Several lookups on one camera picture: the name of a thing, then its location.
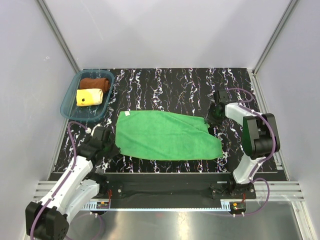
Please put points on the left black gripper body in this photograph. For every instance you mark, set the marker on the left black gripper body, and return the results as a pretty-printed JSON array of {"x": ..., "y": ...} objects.
[{"x": 106, "y": 147}]

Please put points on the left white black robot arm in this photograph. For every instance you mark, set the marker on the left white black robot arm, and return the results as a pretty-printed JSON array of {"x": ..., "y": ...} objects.
[{"x": 50, "y": 217}]

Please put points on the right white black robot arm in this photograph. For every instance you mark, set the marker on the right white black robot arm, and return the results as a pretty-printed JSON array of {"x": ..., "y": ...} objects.
[{"x": 260, "y": 138}]

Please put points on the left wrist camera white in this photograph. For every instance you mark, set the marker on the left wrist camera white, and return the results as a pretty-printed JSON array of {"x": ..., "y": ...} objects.
[{"x": 89, "y": 130}]

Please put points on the green towel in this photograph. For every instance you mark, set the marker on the green towel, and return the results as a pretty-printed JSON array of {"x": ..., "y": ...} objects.
[{"x": 165, "y": 136}]

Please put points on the brown towel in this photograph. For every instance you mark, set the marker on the brown towel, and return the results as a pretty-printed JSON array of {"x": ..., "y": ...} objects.
[{"x": 95, "y": 83}]

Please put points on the teal transparent plastic bin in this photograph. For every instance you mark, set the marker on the teal transparent plastic bin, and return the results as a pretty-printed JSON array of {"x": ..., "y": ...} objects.
[{"x": 71, "y": 111}]

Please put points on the aluminium frame post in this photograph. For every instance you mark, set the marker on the aluminium frame post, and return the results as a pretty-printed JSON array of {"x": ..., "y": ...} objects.
[
  {"x": 57, "y": 34},
  {"x": 277, "y": 31}
]

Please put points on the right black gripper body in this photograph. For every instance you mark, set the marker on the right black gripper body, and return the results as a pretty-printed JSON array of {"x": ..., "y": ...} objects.
[{"x": 212, "y": 116}]

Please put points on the yellow towel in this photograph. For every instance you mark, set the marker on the yellow towel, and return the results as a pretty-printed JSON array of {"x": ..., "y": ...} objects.
[{"x": 89, "y": 97}]

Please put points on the right aluminium frame post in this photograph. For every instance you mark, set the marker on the right aluminium frame post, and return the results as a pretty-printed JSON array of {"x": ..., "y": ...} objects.
[{"x": 277, "y": 31}]

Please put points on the left aluminium frame post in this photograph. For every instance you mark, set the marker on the left aluminium frame post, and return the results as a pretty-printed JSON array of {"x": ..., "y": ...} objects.
[{"x": 57, "y": 34}]

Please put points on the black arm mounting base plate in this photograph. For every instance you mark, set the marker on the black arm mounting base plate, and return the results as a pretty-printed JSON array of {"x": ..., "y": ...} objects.
[{"x": 212, "y": 185}]

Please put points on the aluminium frame rail front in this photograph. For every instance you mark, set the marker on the aluminium frame rail front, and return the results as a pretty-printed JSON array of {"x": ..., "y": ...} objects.
[{"x": 194, "y": 201}]

